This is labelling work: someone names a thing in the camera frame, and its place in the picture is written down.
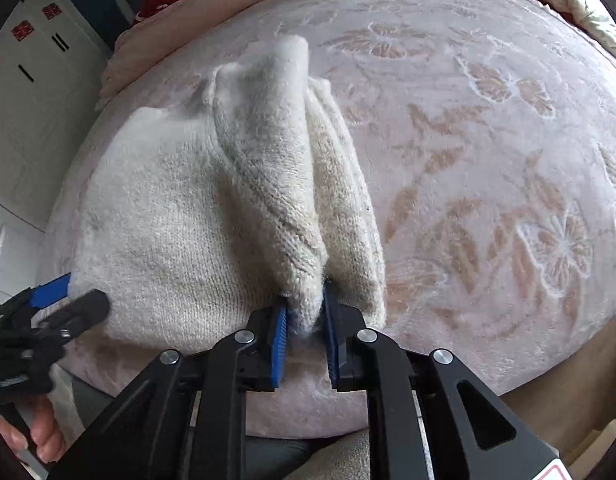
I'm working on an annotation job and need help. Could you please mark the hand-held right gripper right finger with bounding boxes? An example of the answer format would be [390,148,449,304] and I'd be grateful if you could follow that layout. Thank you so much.
[322,282,561,480]

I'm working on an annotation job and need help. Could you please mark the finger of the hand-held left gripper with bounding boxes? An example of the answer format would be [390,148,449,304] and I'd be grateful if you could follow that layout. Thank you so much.
[0,272,73,313]
[38,288,111,342]

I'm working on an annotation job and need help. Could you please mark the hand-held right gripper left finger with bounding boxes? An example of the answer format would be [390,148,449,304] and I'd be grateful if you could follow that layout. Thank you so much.
[48,305,289,480]

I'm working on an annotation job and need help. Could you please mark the cream knit sweater black hearts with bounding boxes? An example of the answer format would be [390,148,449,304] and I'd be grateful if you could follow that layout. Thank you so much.
[68,35,389,356]

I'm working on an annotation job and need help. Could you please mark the person's left hand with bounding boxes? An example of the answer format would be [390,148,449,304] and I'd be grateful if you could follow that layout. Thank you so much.
[0,395,66,463]

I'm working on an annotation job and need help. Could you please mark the person's grey fleece leg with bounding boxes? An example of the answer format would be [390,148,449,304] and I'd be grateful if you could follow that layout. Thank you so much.
[298,430,373,480]

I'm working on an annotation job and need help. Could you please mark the white wardrobe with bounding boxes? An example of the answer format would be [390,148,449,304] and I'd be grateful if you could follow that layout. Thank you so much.
[0,0,114,306]

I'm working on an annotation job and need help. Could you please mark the pink floral printed blanket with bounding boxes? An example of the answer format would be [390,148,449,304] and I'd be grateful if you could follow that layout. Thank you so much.
[38,0,616,438]

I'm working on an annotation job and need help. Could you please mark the red cloth at headboard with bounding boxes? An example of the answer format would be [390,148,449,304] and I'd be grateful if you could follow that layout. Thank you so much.
[133,0,209,23]

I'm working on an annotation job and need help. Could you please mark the cream crumpled cloth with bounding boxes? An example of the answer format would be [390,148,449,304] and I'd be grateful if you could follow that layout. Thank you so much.
[532,0,616,58]

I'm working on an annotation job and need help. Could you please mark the dark leather bed frame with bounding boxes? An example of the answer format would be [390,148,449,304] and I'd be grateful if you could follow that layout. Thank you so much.
[243,435,319,480]

